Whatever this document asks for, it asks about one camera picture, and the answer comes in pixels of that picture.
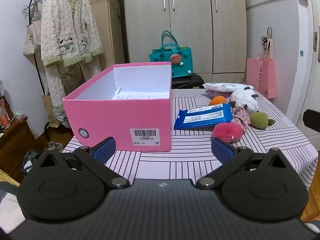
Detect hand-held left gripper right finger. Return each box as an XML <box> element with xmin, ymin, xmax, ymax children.
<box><xmin>196</xmin><ymin>137</ymin><xmax>288</xmax><ymax>190</ymax></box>

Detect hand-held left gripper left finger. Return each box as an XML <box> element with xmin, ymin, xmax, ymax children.
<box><xmin>37</xmin><ymin>137</ymin><xmax>130</xmax><ymax>189</ymax></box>

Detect pink cardboard box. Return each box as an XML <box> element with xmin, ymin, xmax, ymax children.
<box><xmin>62</xmin><ymin>62</ymin><xmax>172</xmax><ymax>153</ymax></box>

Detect pink floral scrunchie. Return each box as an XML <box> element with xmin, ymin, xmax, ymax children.
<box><xmin>232</xmin><ymin>106</ymin><xmax>252</xmax><ymax>130</ymax></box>

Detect white plush toy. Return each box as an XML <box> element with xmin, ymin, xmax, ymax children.
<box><xmin>230</xmin><ymin>86</ymin><xmax>259</xmax><ymax>113</ymax></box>

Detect white wet wipes pack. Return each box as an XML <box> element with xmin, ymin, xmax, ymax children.
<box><xmin>202</xmin><ymin>82</ymin><xmax>254</xmax><ymax>93</ymax></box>

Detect pink fluffy pompom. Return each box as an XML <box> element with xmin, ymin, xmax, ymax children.
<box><xmin>212</xmin><ymin>122</ymin><xmax>244</xmax><ymax>143</ymax></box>

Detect striped pink tablecloth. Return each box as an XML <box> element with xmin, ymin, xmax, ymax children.
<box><xmin>61</xmin><ymin>88</ymin><xmax>319</xmax><ymax>188</ymax></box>

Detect blue wet wipes pack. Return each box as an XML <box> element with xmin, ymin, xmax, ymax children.
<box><xmin>174</xmin><ymin>102</ymin><xmax>234</xmax><ymax>130</ymax></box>

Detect green egg-shaped sponge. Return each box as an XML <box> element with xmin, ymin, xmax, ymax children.
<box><xmin>249</xmin><ymin>112</ymin><xmax>269</xmax><ymax>130</ymax></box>

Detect orange ball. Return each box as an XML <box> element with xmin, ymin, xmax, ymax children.
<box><xmin>208</xmin><ymin>96</ymin><xmax>227</xmax><ymax>106</ymax></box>

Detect black clothes rack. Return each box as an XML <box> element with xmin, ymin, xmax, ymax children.
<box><xmin>29</xmin><ymin>0</ymin><xmax>75</xmax><ymax>139</ymax></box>

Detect pink paper bag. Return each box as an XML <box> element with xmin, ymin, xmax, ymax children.
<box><xmin>246</xmin><ymin>37</ymin><xmax>277</xmax><ymax>99</ymax></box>

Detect brown paper bag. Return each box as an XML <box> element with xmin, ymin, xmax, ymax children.
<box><xmin>41</xmin><ymin>94</ymin><xmax>63</xmax><ymax>128</ymax></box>

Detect black suitcase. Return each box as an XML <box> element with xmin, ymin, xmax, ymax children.
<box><xmin>171</xmin><ymin>73</ymin><xmax>212</xmax><ymax>89</ymax></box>

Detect dark green plastic bag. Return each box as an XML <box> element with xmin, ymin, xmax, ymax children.
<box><xmin>21</xmin><ymin>149</ymin><xmax>40</xmax><ymax>175</ymax></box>

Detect cream fleece pants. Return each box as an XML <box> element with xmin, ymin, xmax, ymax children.
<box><xmin>46</xmin><ymin>55</ymin><xmax>102</xmax><ymax>128</ymax></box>

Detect wooden cabinet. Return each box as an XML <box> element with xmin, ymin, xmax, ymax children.
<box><xmin>0</xmin><ymin>115</ymin><xmax>38</xmax><ymax>180</ymax></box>

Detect teal felt handbag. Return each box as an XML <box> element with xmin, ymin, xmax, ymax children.
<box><xmin>149</xmin><ymin>30</ymin><xmax>193</xmax><ymax>78</ymax></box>

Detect cream green fleece jacket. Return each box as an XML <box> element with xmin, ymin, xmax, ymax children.
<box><xmin>41</xmin><ymin>0</ymin><xmax>104</xmax><ymax>67</ymax></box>

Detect canvas tote bag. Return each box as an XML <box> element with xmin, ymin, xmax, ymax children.
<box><xmin>23</xmin><ymin>0</ymin><xmax>43</xmax><ymax>57</ymax></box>

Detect beige wardrobe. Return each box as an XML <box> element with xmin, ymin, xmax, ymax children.
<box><xmin>119</xmin><ymin>0</ymin><xmax>248</xmax><ymax>83</ymax></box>

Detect light blue clothes hangers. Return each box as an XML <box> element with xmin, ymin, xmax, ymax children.
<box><xmin>22</xmin><ymin>0</ymin><xmax>42</xmax><ymax>19</ymax></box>

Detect black hair ties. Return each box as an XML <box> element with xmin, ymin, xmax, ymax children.
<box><xmin>261</xmin><ymin>27</ymin><xmax>273</xmax><ymax>50</ymax></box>

